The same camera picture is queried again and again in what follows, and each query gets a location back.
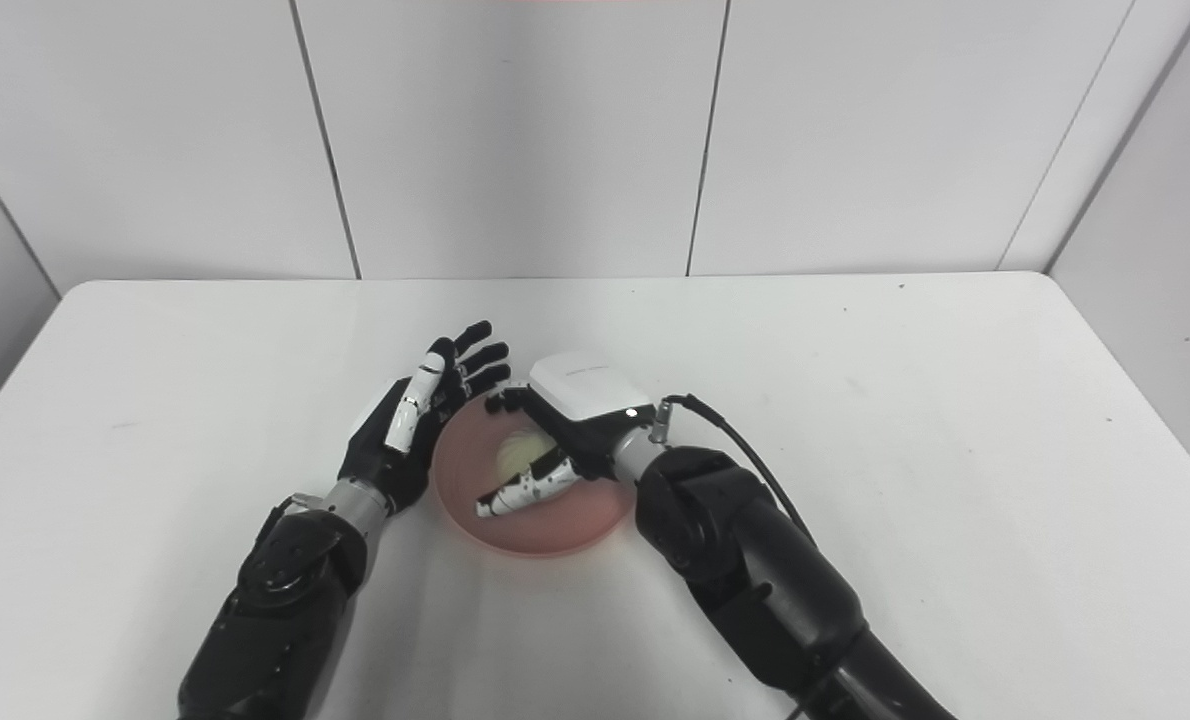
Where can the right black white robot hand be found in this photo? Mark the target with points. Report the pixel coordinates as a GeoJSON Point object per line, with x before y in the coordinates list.
{"type": "Point", "coordinates": [590, 410]}

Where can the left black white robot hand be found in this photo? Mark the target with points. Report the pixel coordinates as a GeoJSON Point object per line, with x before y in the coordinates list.
{"type": "Point", "coordinates": [405, 440]}

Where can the cream steamed bun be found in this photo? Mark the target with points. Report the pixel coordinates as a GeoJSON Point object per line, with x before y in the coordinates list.
{"type": "Point", "coordinates": [517, 455]}

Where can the pink round plate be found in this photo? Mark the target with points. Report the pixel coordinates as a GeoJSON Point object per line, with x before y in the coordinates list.
{"type": "Point", "coordinates": [565, 515]}

